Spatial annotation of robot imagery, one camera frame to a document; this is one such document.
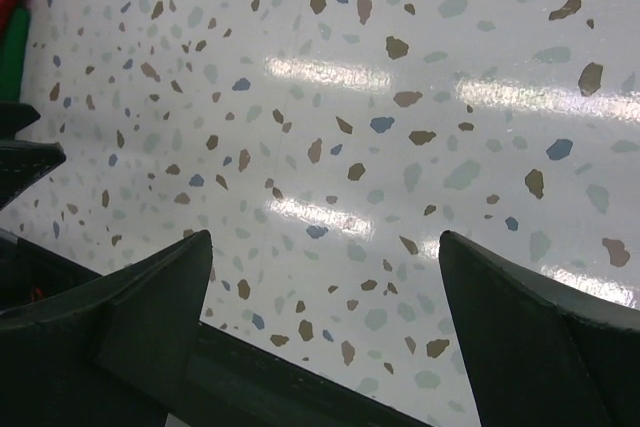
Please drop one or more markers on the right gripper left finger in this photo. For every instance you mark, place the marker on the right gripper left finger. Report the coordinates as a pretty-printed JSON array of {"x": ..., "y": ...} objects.
[{"x": 110, "y": 351}]

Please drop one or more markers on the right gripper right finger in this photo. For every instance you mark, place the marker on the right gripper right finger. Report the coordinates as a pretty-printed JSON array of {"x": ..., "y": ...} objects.
[{"x": 538, "y": 352}]

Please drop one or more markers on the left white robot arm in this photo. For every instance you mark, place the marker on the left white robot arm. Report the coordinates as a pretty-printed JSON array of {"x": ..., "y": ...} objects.
[{"x": 23, "y": 163}]

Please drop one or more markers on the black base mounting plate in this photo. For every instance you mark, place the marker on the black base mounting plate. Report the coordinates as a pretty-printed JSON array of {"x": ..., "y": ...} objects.
[{"x": 227, "y": 382}]

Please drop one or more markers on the green folded t shirt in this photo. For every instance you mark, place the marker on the green folded t shirt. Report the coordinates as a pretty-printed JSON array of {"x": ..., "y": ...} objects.
[{"x": 13, "y": 48}]

